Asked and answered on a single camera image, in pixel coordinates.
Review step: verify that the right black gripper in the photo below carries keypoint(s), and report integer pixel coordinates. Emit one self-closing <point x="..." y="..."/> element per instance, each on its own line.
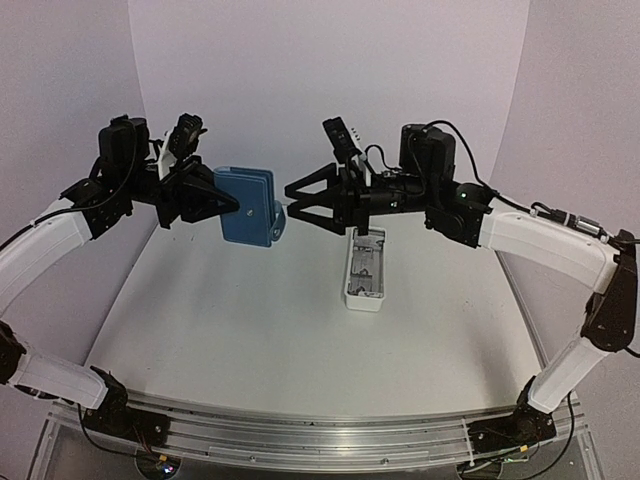
<point x="337" y="224"/>

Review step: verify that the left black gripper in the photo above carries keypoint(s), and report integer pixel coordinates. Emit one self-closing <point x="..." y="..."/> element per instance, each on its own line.
<point x="201" y="181"/>

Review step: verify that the blue card holder wallet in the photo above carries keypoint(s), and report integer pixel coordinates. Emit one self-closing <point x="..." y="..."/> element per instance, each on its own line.
<point x="260" y="219"/>

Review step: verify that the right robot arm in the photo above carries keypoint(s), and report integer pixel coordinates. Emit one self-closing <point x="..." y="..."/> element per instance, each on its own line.
<point x="574" y="248"/>

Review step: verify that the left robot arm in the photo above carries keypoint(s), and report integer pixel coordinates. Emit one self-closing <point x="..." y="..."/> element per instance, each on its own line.
<point x="62" y="271"/>

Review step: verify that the white plastic tray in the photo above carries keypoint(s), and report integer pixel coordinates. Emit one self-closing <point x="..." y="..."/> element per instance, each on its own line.
<point x="364" y="279"/>

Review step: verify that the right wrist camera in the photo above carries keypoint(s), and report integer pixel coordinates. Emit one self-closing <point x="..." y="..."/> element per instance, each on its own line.
<point x="345" y="143"/>

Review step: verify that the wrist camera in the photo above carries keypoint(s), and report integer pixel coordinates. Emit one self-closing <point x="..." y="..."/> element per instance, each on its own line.
<point x="345" y="143"/>
<point x="179" y="144"/>

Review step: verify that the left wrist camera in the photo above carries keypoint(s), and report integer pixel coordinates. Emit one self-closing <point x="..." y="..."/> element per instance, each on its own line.
<point x="179" y="144"/>

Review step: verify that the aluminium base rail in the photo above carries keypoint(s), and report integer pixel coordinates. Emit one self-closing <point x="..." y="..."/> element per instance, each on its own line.
<point x="181" y="440"/>

